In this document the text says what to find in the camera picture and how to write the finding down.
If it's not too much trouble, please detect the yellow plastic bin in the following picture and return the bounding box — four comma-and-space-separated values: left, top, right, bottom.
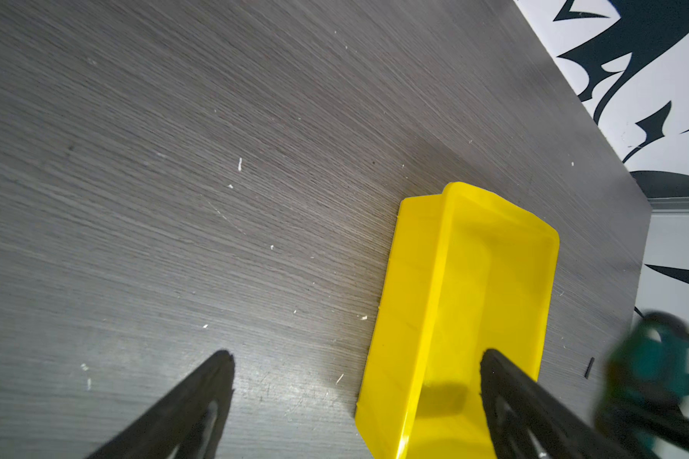
355, 183, 561, 458

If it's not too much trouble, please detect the green black screwdriver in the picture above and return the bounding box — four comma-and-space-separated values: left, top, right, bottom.
594, 311, 689, 458

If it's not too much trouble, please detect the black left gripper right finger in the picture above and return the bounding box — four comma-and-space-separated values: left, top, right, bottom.
480, 349, 631, 458

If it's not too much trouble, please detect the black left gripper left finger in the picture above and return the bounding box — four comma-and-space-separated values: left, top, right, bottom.
89, 350, 235, 458

